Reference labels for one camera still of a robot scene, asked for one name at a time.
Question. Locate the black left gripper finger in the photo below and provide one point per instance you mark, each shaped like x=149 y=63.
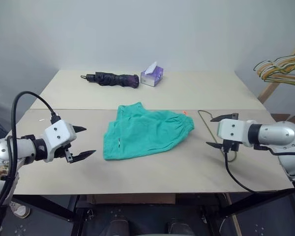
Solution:
x=82 y=156
x=78 y=128

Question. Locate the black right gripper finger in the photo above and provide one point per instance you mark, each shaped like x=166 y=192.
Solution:
x=226 y=117
x=216 y=145

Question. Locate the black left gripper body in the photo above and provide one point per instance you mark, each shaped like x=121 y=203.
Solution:
x=64 y=152

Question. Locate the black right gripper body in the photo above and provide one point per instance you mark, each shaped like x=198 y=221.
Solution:
x=231 y=146

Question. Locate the green shorts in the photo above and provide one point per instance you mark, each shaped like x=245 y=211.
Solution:
x=147 y=130

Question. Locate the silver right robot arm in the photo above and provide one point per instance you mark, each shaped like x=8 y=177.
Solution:
x=280 y=134

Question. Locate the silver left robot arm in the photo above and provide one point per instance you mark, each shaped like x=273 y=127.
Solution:
x=0 y=150

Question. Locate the wooden hanger rack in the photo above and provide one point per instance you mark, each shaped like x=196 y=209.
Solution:
x=268 y=92

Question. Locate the black folded umbrella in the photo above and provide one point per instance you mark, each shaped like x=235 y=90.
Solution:
x=113 y=79

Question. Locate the brown cardboard panel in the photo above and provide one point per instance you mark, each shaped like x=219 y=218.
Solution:
x=132 y=199

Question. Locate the bunch of clothes hangers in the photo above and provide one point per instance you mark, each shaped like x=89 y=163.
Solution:
x=285 y=81

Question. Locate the white shoe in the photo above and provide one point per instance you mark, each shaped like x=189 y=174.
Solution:
x=20 y=210

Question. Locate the dark rounded shape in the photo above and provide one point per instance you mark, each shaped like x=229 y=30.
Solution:
x=179 y=228
x=119 y=228

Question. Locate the purple tissue box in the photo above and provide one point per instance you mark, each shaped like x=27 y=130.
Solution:
x=151 y=77

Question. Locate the white tissue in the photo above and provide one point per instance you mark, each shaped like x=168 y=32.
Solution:
x=152 y=67

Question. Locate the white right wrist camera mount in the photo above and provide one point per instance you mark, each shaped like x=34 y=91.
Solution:
x=232 y=130

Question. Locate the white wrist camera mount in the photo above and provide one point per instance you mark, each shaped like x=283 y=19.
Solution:
x=232 y=130
x=59 y=132

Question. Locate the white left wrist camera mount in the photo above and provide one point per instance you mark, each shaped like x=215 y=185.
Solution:
x=59 y=132

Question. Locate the black metal table frame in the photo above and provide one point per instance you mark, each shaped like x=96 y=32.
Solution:
x=51 y=209

